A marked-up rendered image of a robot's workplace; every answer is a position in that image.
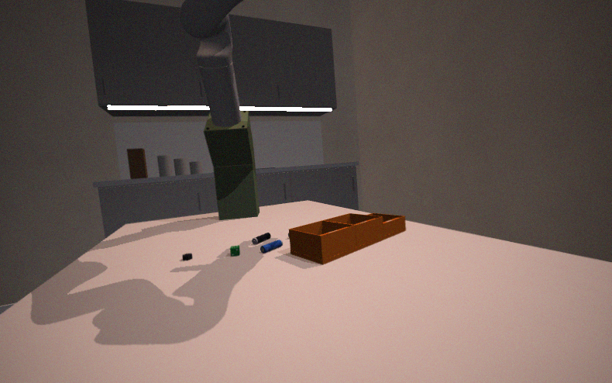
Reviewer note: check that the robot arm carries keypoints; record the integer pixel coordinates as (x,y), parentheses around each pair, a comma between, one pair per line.
(208,20)

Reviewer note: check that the black battery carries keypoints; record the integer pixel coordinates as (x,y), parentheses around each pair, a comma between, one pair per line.
(261,238)

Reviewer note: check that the orange rack of three bins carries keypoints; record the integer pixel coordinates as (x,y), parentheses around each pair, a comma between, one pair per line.
(327,240)

